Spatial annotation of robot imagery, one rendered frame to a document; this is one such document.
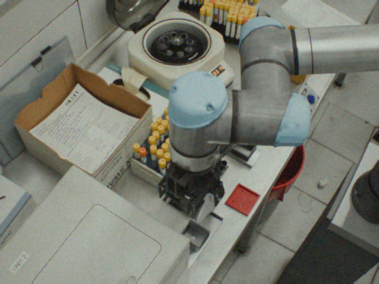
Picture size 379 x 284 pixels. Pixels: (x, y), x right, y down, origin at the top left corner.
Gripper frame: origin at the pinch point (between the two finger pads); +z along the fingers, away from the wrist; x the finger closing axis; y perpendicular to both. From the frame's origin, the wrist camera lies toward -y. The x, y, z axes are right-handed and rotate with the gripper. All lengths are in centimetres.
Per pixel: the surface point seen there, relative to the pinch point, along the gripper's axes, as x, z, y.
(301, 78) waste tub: -1, 21, -60
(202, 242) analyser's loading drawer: 2.4, 20.0, 0.1
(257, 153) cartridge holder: -0.2, 23.3, -30.2
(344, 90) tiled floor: 5, 112, -151
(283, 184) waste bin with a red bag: 6, 68, -52
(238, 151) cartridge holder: -4.3, 21.5, -26.8
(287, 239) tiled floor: 18, 112, -54
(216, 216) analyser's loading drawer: 1.3, 19.5, -7.2
